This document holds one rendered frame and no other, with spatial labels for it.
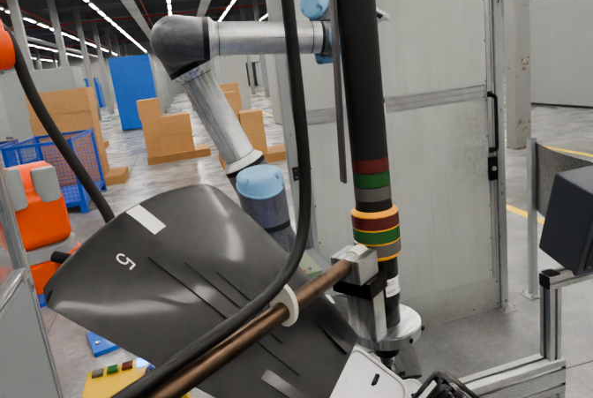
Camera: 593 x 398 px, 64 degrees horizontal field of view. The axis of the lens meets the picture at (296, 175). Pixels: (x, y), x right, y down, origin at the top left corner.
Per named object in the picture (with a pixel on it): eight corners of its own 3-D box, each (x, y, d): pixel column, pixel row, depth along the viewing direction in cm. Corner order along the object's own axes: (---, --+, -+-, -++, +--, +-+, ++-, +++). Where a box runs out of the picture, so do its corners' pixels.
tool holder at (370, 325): (390, 372, 41) (380, 266, 38) (323, 349, 45) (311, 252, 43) (434, 322, 47) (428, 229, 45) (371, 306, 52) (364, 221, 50)
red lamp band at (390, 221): (384, 234, 41) (383, 221, 41) (342, 228, 44) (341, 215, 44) (407, 218, 45) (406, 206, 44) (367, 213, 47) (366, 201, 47)
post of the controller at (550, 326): (550, 362, 101) (550, 276, 97) (539, 355, 104) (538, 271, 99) (561, 358, 102) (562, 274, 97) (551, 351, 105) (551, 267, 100)
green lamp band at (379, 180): (379, 189, 41) (377, 176, 41) (346, 186, 43) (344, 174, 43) (397, 179, 44) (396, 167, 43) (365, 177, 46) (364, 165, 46)
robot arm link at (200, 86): (251, 221, 126) (139, 29, 112) (245, 208, 140) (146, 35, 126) (290, 199, 127) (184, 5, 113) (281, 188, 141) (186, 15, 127)
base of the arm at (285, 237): (243, 252, 129) (236, 218, 127) (297, 242, 130) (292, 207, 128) (244, 274, 114) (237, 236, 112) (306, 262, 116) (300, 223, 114)
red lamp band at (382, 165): (377, 175, 41) (376, 161, 41) (344, 173, 43) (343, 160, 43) (395, 166, 43) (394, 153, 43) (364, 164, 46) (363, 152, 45)
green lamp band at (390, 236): (386, 248, 42) (384, 235, 41) (344, 241, 44) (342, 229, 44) (408, 231, 45) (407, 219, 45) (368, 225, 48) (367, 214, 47)
